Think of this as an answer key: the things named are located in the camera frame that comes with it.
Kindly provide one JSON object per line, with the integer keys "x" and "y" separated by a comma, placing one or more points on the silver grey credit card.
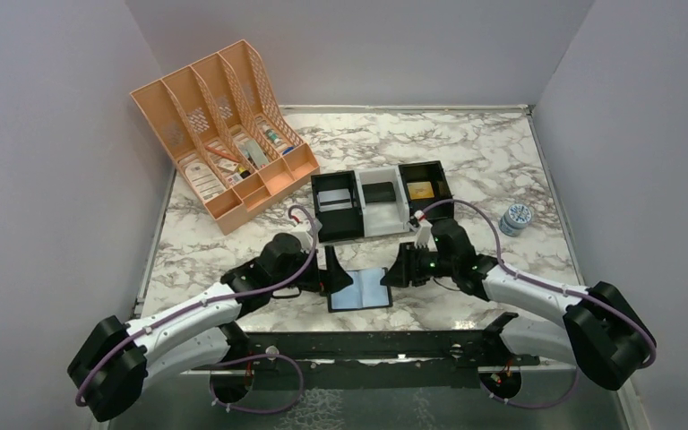
{"x": 334, "y": 200}

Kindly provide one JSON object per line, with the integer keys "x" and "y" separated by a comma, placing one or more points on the grey flat eraser block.
{"x": 256, "y": 153}

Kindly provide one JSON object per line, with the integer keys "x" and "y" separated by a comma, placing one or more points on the white patterned card stack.
{"x": 204, "y": 181}

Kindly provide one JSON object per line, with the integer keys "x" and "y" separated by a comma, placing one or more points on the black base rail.
{"x": 352, "y": 360}

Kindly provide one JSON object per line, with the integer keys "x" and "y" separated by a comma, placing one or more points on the gold credit card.
{"x": 420, "y": 190}

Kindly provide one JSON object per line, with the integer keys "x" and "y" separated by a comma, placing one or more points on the green white battery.
{"x": 273, "y": 137}

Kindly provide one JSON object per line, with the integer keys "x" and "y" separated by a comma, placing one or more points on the black right card bin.
{"x": 433, "y": 172}

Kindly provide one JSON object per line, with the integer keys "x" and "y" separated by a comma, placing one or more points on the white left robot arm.
{"x": 120, "y": 360}

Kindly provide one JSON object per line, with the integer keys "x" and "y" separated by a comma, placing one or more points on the small blue white jar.
{"x": 516, "y": 218}

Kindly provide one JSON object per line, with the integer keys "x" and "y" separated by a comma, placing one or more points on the black card bin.
{"x": 342, "y": 225}
{"x": 433, "y": 172}

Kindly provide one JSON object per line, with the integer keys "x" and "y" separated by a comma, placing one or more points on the black left card bin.
{"x": 342, "y": 225}

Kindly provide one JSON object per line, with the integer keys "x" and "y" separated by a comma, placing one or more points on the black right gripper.
{"x": 405, "y": 270}

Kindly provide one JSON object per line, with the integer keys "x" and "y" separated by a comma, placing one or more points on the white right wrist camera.
{"x": 421, "y": 227}

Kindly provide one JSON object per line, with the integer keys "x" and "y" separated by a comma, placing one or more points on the white middle card bin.
{"x": 383, "y": 219}

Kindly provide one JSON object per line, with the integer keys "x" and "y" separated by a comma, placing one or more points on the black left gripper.
{"x": 332, "y": 279}

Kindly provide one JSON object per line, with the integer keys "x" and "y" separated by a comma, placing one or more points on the peach plastic file organizer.
{"x": 221, "y": 101}

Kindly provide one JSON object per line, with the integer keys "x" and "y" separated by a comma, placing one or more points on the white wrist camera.
{"x": 306, "y": 233}
{"x": 421, "y": 227}

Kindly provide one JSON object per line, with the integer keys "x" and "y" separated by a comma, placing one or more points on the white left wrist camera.
{"x": 306, "y": 233}

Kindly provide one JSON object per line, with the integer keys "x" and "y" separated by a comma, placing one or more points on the black leather card holder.
{"x": 364, "y": 292}

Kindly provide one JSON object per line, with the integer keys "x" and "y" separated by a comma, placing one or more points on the red pen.
{"x": 222, "y": 154}

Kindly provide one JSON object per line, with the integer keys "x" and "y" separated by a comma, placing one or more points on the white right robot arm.
{"x": 593, "y": 328}

